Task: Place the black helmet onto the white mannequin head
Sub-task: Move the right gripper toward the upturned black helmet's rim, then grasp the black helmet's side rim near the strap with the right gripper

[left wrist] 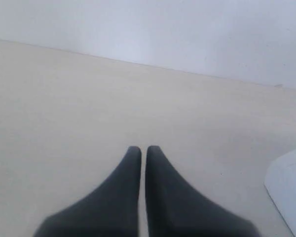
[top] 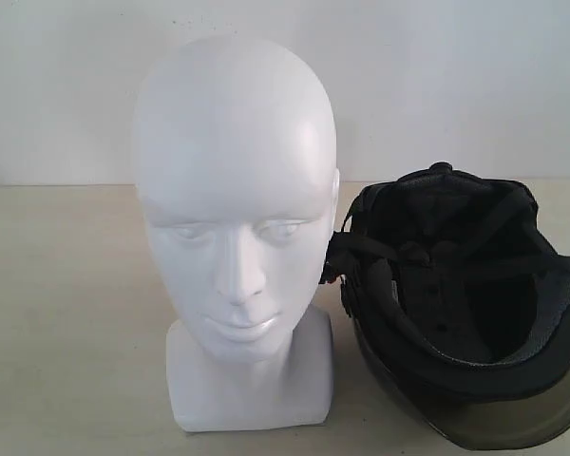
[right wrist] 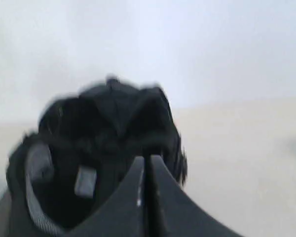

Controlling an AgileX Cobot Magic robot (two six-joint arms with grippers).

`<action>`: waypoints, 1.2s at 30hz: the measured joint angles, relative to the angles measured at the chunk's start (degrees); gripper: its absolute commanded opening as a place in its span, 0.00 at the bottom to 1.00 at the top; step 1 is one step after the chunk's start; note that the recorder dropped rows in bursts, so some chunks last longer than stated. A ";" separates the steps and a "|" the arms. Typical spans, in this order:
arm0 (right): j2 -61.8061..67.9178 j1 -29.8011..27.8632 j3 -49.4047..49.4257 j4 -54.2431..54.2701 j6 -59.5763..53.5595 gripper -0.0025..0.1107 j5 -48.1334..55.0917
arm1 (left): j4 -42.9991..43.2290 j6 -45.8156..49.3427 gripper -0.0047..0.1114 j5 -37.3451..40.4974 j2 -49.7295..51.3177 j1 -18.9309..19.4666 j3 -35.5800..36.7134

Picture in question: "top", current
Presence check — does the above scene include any black helmet with tinted visor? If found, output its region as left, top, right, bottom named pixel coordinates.
left=321, top=162, right=570, bottom=450

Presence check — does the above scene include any white mannequin head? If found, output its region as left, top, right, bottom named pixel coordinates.
left=132, top=35, right=340, bottom=432

